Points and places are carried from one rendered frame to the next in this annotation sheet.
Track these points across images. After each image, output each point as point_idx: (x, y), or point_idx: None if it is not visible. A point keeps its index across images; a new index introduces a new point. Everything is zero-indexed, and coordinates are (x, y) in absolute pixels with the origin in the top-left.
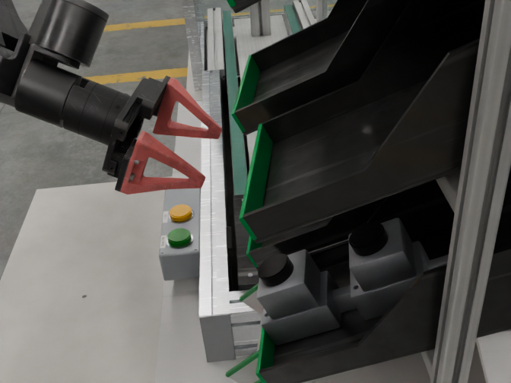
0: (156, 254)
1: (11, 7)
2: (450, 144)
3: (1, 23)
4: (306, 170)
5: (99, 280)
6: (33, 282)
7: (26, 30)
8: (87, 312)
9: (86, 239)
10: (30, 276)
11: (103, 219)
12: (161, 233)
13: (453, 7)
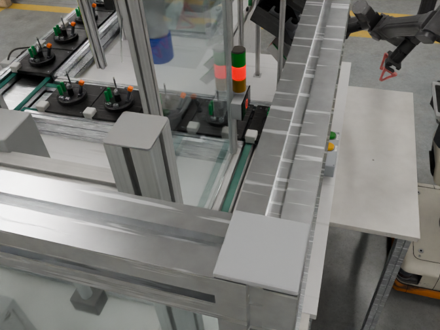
0: (340, 171)
1: (387, 25)
2: None
3: (386, 19)
4: None
5: (366, 165)
6: (399, 172)
7: (381, 27)
8: (370, 152)
9: (378, 188)
10: (402, 175)
11: (370, 199)
12: (338, 141)
13: None
